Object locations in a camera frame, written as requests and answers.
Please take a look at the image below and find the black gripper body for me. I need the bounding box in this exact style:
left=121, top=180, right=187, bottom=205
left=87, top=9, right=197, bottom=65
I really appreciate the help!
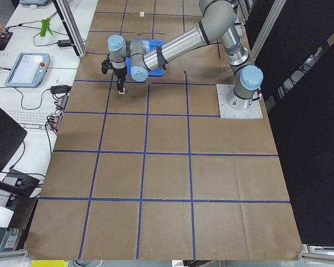
left=101, top=55, right=127, bottom=81

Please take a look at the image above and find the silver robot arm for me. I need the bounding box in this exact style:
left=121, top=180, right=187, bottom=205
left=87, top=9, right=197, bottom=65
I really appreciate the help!
left=101, top=0, right=263, bottom=110

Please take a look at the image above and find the blue plastic tray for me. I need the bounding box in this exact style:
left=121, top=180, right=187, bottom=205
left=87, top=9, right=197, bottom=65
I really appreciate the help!
left=126, top=39, right=165, bottom=77

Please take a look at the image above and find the black power adapter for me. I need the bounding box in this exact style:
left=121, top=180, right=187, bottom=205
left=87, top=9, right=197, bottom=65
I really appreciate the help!
left=57, top=39, right=72, bottom=47

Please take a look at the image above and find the green grabber tool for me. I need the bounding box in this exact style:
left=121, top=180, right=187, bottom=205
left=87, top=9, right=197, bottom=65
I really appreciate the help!
left=40, top=18, right=53, bottom=37

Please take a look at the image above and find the blue teach pendant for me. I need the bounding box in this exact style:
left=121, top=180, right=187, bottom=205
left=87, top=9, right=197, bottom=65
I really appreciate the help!
left=4, top=52, right=50, bottom=88

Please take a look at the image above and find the white keyboard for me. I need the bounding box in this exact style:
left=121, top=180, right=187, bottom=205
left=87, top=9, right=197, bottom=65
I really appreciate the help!
left=4, top=109, right=54, bottom=131

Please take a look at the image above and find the black monitor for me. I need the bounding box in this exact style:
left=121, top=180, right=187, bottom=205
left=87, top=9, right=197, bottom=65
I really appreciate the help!
left=0, top=108, right=27, bottom=171

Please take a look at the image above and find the aluminium frame post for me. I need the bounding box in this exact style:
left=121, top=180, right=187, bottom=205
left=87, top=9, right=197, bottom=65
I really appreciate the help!
left=53, top=0, right=86, bottom=58

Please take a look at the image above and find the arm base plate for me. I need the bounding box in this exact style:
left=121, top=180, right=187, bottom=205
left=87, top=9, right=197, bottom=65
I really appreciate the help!
left=216, top=84, right=263, bottom=120

